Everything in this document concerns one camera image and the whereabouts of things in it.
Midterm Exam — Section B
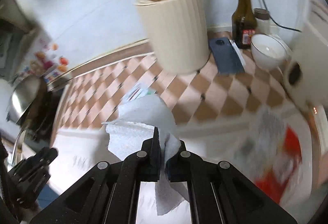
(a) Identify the brown sauce bottle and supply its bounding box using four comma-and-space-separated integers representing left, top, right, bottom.
232, 0, 257, 49

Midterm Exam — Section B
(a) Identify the colourful printed packet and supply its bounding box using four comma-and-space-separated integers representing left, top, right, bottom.
17, 29, 71, 83

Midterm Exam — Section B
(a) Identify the dark blue smartphone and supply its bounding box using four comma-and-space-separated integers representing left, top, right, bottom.
208, 38, 245, 76

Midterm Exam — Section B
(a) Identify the red white snack packet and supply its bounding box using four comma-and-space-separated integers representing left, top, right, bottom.
233, 107, 302, 204

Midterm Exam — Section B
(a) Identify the checkered brown pink tablecloth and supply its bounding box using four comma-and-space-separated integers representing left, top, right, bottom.
52, 42, 290, 135

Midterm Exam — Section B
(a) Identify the white ceramic bowl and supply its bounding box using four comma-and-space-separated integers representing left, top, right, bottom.
251, 34, 287, 71

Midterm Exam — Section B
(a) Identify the brown lidded jar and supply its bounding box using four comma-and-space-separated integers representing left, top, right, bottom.
254, 8, 270, 35

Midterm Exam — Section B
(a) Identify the cream ribbed utensil holder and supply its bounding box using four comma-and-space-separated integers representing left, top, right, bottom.
135, 0, 210, 74

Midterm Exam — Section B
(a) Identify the white paper towel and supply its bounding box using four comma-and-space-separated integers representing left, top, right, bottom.
104, 94, 188, 216

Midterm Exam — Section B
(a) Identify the white electric kettle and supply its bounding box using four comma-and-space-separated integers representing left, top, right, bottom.
284, 1, 327, 113

